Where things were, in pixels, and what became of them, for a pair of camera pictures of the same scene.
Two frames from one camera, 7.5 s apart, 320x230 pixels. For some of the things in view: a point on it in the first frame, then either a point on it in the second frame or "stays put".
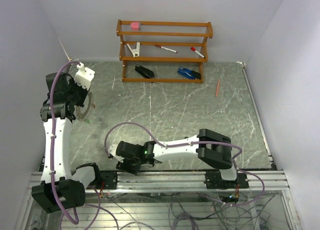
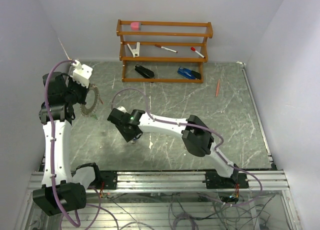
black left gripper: [84, 91] stays put
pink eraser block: [135, 26] stays put
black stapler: [144, 71] stays put
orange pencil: [218, 87] stays put
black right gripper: [125, 166] → [127, 137]
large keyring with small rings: [83, 116] → [89, 112]
